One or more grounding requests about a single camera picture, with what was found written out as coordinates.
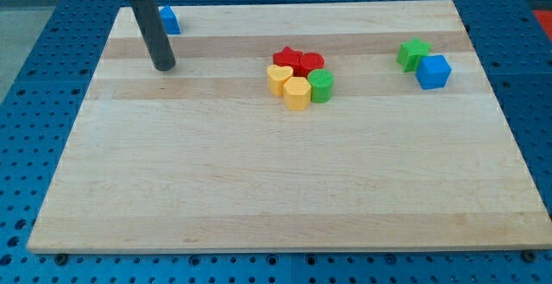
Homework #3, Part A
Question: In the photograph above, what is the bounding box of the red star block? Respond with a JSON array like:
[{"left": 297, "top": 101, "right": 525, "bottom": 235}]
[{"left": 273, "top": 46, "right": 304, "bottom": 75}]

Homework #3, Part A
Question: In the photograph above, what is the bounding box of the green star block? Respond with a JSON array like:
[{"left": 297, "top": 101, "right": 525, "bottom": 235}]
[{"left": 396, "top": 37, "right": 432, "bottom": 73}]

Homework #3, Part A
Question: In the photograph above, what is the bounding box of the yellow pentagon block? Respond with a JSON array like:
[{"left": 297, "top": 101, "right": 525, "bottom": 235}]
[{"left": 283, "top": 77, "right": 311, "bottom": 110}]

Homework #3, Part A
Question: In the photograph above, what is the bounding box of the blue triangle block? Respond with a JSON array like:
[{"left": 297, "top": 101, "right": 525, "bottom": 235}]
[{"left": 160, "top": 5, "right": 181, "bottom": 35}]

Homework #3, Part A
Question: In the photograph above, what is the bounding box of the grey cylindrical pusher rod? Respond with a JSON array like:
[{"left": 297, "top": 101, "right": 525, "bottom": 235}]
[{"left": 130, "top": 0, "right": 176, "bottom": 72}]

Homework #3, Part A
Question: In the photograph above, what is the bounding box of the blue cube block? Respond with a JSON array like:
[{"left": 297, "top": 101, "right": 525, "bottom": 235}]
[{"left": 416, "top": 54, "right": 451, "bottom": 90}]

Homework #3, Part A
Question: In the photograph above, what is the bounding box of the green cylinder block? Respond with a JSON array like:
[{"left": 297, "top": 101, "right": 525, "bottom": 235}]
[{"left": 307, "top": 69, "right": 334, "bottom": 104}]

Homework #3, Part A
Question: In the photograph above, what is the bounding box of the yellow heart block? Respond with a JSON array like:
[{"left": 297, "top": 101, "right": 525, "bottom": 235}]
[{"left": 267, "top": 64, "right": 294, "bottom": 97}]

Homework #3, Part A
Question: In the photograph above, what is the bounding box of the red cylinder block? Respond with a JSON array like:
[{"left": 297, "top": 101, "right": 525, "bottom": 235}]
[{"left": 295, "top": 53, "right": 325, "bottom": 77}]

